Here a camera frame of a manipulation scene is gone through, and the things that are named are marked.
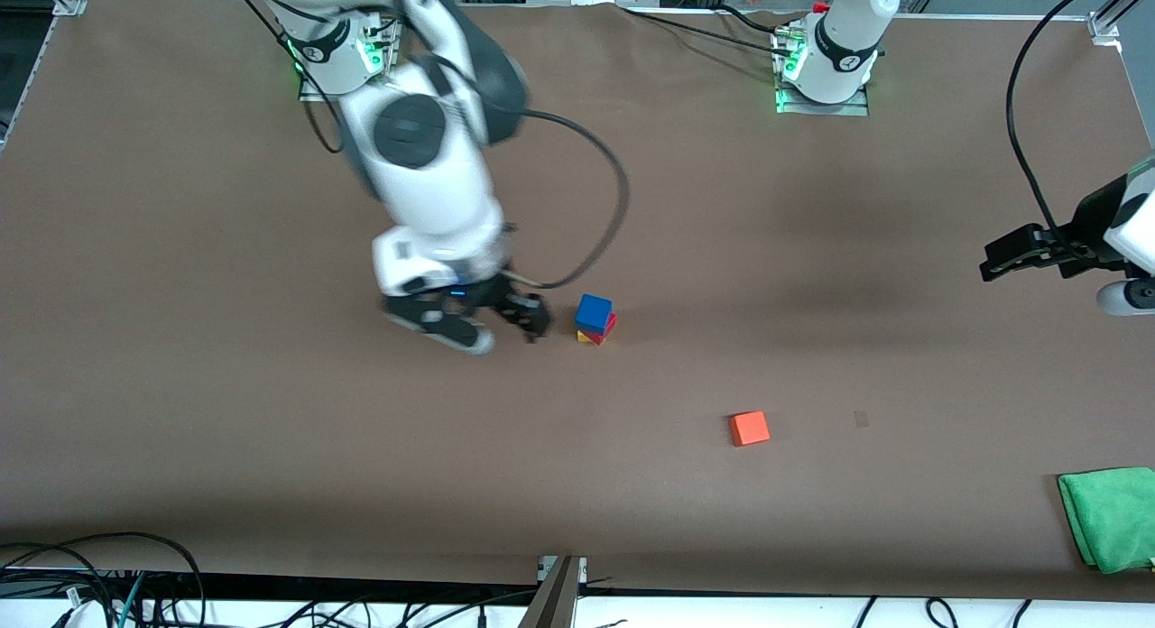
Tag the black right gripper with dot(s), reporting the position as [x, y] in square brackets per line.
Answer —
[495, 296]

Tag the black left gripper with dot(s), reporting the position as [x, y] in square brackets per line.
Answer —
[1090, 226]

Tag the blue cube block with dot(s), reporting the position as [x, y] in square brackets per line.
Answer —
[593, 312]

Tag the red cube block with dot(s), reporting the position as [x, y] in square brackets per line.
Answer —
[609, 328]

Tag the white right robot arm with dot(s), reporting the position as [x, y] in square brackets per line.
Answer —
[424, 186]

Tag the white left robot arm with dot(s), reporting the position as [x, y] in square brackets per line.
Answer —
[848, 41]

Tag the orange cube block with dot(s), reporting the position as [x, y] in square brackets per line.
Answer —
[749, 428]

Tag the green folded cloth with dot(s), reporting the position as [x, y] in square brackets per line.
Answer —
[1110, 515]

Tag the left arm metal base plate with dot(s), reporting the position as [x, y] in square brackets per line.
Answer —
[857, 109]

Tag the aluminium frame profile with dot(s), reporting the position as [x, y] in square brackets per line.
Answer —
[555, 601]

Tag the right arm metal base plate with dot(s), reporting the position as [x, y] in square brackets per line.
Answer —
[316, 94]

